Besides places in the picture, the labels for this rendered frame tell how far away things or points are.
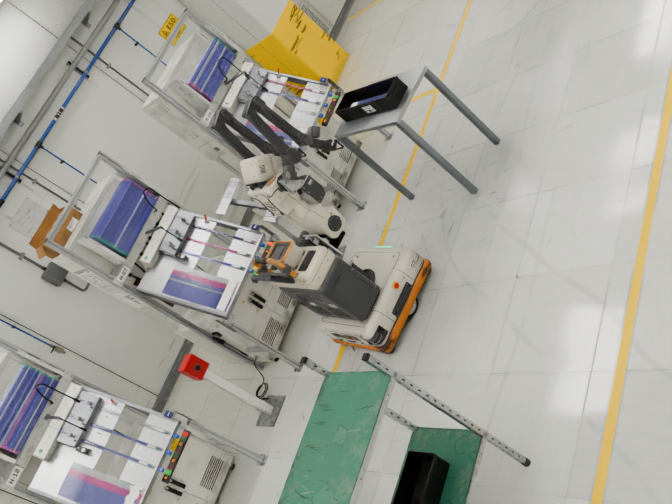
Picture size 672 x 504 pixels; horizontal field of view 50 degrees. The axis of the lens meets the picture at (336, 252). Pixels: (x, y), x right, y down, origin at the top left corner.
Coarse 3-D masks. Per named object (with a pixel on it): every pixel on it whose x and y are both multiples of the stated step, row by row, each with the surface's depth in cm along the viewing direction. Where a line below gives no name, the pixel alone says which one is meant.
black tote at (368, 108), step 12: (372, 84) 476; (384, 84) 469; (396, 84) 455; (348, 96) 503; (360, 96) 496; (372, 96) 489; (396, 96) 455; (348, 108) 484; (360, 108) 476; (372, 108) 469; (384, 108) 462; (348, 120) 499
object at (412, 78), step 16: (416, 80) 456; (432, 80) 464; (448, 96) 472; (384, 112) 465; (400, 112) 449; (464, 112) 480; (352, 128) 489; (368, 128) 471; (400, 128) 452; (480, 128) 488; (352, 144) 509; (496, 144) 497; (368, 160) 516; (384, 176) 525; (400, 192) 537
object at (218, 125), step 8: (216, 112) 443; (216, 120) 438; (216, 128) 440; (224, 128) 441; (224, 136) 443; (232, 136) 444; (232, 144) 446; (240, 144) 447; (240, 152) 449; (248, 152) 450
